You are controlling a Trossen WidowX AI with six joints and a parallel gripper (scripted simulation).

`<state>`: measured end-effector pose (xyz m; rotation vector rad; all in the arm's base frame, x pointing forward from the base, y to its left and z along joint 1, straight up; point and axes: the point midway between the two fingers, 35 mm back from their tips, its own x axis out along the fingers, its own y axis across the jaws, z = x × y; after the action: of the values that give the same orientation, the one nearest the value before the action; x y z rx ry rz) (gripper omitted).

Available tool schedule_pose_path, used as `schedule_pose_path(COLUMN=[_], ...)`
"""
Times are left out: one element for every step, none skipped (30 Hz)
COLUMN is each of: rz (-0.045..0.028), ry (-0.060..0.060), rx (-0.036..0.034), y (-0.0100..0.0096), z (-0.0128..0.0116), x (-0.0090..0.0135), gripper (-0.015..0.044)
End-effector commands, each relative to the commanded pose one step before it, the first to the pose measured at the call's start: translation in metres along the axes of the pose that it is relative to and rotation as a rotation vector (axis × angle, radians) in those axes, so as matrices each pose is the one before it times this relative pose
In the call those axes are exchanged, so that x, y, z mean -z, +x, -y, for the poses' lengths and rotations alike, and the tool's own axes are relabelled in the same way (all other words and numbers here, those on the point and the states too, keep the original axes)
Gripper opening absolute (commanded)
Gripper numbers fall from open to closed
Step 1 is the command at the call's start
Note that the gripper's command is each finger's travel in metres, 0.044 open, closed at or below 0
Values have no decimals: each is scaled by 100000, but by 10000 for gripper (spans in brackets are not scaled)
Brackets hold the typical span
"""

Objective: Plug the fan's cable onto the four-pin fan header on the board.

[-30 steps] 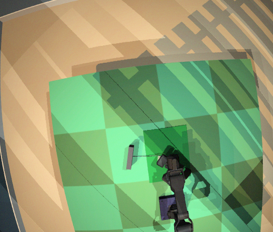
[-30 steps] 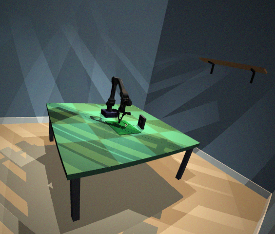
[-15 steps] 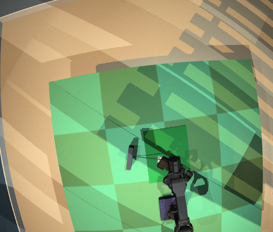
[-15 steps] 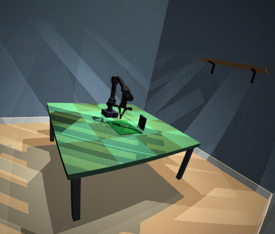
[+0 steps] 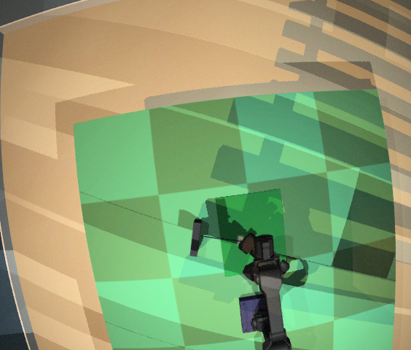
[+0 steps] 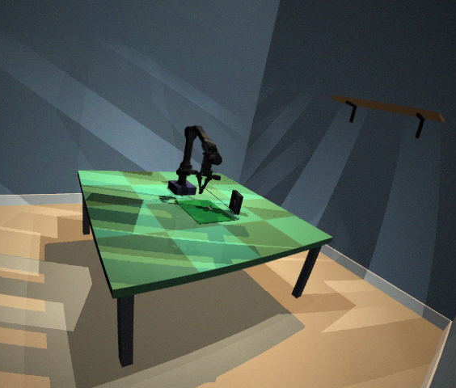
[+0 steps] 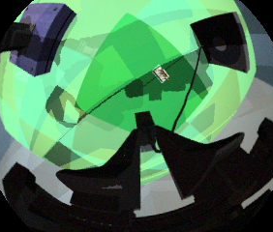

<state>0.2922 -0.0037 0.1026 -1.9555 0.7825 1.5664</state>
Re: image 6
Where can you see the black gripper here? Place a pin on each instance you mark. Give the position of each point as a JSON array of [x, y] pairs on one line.
[[205, 168]]

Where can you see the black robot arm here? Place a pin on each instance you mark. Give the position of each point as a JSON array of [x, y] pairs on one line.
[[211, 154]]

